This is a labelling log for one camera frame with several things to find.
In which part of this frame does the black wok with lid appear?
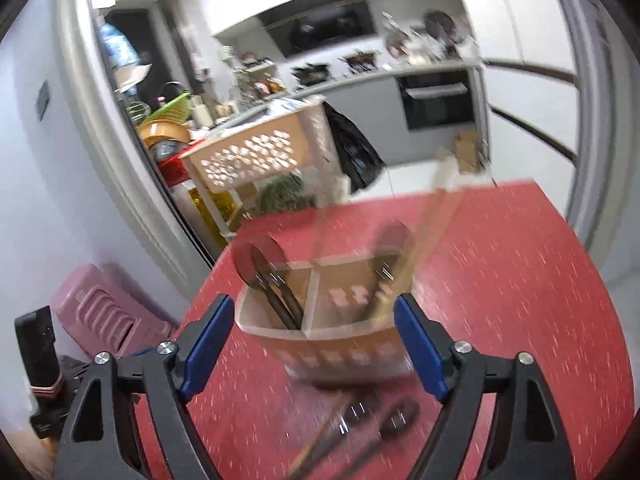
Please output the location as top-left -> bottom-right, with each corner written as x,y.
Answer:
341,50 -> 383,73

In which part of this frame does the blue water bottle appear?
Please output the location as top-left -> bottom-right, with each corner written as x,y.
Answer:
97,22 -> 139,69

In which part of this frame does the pink plastic stool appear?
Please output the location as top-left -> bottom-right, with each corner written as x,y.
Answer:
51,264 -> 175,357

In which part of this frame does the wooden chopstick with blue end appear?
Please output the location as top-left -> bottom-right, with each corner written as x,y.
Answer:
417,157 -> 468,286

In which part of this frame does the black range hood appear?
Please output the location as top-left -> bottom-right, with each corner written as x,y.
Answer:
259,0 -> 377,59

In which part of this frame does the black built-in oven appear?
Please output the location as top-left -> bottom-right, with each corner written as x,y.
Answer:
394,69 -> 474,132

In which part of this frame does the orange plastic basin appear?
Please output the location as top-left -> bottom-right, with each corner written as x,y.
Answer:
136,119 -> 192,145

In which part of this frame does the red plastic basket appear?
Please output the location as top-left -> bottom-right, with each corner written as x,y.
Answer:
154,152 -> 195,187

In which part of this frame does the green plastic basket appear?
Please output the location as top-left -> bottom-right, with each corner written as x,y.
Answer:
144,91 -> 194,127

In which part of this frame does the beige plastic utensil holder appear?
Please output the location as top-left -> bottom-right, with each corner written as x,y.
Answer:
234,254 -> 427,388

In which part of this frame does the spoon with grey handle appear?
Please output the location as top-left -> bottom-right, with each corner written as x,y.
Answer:
233,236 -> 307,332

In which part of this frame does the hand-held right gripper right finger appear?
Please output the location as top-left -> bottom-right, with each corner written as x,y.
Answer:
393,292 -> 572,480

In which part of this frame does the black plastic bag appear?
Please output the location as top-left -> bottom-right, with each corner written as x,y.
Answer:
324,102 -> 387,195

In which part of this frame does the beige flower-pattern basket rack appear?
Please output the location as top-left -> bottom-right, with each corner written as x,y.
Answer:
179,97 -> 342,242

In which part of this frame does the yellow oil bottle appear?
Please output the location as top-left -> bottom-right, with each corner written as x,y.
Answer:
187,184 -> 242,243

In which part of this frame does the white refrigerator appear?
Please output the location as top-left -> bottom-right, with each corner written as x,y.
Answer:
477,0 -> 583,163

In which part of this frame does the cardboard box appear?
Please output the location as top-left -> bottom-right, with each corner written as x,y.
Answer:
452,131 -> 482,174

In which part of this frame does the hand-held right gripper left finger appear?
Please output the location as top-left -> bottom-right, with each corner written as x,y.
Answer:
52,294 -> 236,480

